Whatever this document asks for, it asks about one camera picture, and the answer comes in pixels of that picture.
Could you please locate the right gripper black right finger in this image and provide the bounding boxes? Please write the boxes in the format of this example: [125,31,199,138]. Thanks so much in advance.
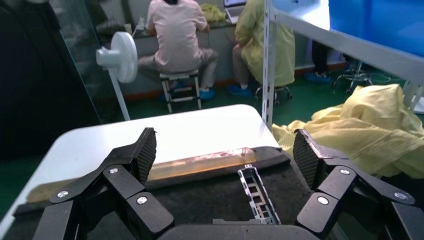
[293,129,424,240]

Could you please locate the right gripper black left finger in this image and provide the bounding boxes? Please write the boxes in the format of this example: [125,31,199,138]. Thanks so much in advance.
[31,127,175,240]

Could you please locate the grey metal housing part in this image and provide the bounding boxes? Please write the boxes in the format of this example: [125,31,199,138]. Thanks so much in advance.
[237,164,282,226]

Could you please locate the yellow cloth garment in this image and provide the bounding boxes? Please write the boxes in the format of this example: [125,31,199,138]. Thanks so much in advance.
[271,83,424,180]

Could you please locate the black work mat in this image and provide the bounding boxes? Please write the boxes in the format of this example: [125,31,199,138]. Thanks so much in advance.
[13,145,332,240]

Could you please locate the office chair with black casters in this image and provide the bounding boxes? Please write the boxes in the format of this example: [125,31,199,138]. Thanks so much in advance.
[254,84,294,107]

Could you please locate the chrome star-base office chair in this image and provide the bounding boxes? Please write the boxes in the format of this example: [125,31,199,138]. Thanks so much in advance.
[332,61,393,95]

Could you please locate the white rack upright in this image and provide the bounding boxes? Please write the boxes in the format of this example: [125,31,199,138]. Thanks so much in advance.
[402,79,424,115]

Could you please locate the white metal stool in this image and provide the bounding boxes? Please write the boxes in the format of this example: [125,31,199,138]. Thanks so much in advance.
[159,69,203,114]

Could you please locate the white standing fan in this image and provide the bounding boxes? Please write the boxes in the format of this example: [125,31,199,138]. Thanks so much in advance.
[96,31,138,122]

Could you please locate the person yellow coat dark trousers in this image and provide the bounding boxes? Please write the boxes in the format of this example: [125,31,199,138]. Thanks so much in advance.
[310,39,333,76]

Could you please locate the grey perforated rack upright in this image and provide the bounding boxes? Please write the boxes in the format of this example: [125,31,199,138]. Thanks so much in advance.
[261,0,277,132]

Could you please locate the glass partition panel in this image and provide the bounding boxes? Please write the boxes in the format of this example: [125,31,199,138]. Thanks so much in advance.
[49,0,133,123]

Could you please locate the person in pink shirt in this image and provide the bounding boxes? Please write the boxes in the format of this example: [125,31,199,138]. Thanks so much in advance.
[137,0,220,100]

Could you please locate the person yellow coat brown trousers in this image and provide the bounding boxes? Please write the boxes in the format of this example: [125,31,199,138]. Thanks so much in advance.
[231,0,296,97]

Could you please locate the small yellow cloth pile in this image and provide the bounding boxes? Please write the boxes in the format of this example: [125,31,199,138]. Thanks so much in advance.
[200,3,228,23]

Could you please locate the open laptop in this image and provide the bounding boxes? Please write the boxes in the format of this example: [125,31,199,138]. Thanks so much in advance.
[223,0,248,24]

